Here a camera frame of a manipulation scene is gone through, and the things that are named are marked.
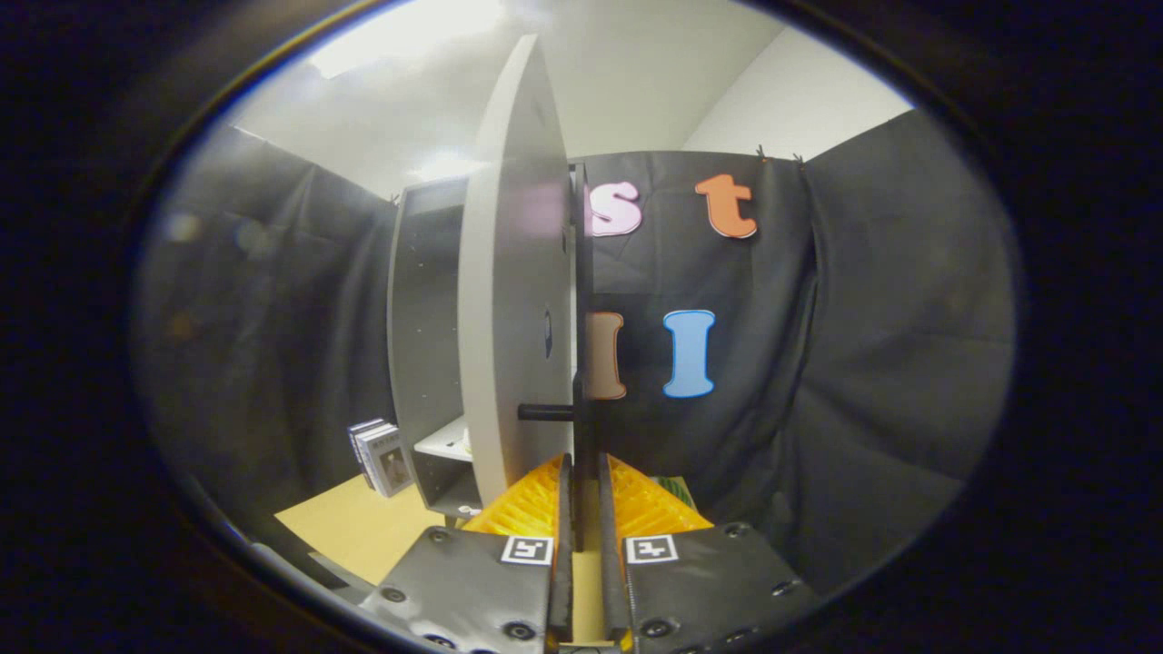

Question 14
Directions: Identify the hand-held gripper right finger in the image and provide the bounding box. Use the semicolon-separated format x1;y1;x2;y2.
597;452;823;654

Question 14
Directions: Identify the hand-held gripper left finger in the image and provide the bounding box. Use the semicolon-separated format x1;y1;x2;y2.
362;452;575;654

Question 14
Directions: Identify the grey shoe cabinet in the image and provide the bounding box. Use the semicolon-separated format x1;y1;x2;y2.
388;175;484;520

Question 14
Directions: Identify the beige shoe cabinet door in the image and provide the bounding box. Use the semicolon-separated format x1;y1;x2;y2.
457;35;597;553

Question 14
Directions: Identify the book with portrait cover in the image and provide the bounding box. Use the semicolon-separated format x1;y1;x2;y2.
368;431;415;498

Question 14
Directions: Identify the black backdrop cloth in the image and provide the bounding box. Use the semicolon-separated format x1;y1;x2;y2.
132;109;1019;600

